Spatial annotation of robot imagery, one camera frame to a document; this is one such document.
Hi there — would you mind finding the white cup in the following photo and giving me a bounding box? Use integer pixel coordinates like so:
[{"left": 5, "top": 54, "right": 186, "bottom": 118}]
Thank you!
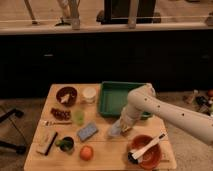
[{"left": 82, "top": 87, "right": 96, "bottom": 103}]

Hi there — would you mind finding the dark red bowl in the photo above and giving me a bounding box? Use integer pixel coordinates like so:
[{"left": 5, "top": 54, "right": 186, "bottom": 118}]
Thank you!
[{"left": 56, "top": 87, "right": 77, "bottom": 107}]

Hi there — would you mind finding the blue sponge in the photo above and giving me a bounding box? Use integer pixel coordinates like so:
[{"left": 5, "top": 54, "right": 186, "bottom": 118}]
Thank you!
[{"left": 77, "top": 122, "right": 98, "bottom": 141}]

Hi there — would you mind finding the orange fruit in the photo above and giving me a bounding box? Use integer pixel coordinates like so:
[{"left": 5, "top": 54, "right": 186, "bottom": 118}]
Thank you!
[{"left": 79, "top": 145, "right": 93, "bottom": 161}]

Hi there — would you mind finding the dark low cabinet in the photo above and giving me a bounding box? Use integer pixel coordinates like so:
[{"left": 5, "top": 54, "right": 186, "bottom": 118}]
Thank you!
[{"left": 0, "top": 30, "right": 213, "bottom": 98}]

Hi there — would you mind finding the white black eraser block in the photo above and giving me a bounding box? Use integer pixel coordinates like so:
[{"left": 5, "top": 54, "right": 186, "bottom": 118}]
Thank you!
[{"left": 36, "top": 130, "right": 58, "bottom": 155}]

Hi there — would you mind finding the green plastic tray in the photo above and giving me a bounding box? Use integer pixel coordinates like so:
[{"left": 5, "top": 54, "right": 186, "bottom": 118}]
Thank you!
[{"left": 98, "top": 81, "right": 143, "bottom": 118}]

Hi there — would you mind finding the dark bowl with greens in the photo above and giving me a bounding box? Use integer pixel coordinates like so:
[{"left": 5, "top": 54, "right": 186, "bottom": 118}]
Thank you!
[{"left": 55, "top": 137, "right": 74, "bottom": 154}]

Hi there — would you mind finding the black brush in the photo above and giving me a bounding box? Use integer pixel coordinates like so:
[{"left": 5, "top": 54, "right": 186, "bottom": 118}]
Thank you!
[{"left": 127, "top": 152, "right": 139, "bottom": 164}]

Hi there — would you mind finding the white spatula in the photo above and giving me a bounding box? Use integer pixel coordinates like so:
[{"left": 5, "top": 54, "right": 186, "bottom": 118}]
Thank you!
[{"left": 131, "top": 133, "right": 165, "bottom": 160}]

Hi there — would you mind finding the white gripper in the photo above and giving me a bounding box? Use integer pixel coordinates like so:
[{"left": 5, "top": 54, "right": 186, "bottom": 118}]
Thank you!
[{"left": 120, "top": 106, "right": 138, "bottom": 130}]

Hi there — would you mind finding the brown chocolate bar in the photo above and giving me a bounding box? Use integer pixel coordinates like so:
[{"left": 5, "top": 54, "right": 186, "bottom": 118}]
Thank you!
[{"left": 51, "top": 108, "right": 71, "bottom": 121}]

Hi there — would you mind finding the black chair base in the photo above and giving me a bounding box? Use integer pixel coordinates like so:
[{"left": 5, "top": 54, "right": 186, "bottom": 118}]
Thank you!
[{"left": 0, "top": 107, "right": 28, "bottom": 155}]

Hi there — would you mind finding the orange bowl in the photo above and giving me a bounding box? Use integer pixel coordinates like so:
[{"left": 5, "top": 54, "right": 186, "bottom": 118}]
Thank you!
[{"left": 127, "top": 135, "right": 162, "bottom": 170}]

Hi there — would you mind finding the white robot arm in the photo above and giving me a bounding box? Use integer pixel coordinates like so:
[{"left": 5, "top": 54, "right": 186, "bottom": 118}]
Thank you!
[{"left": 120, "top": 83, "right": 213, "bottom": 146}]

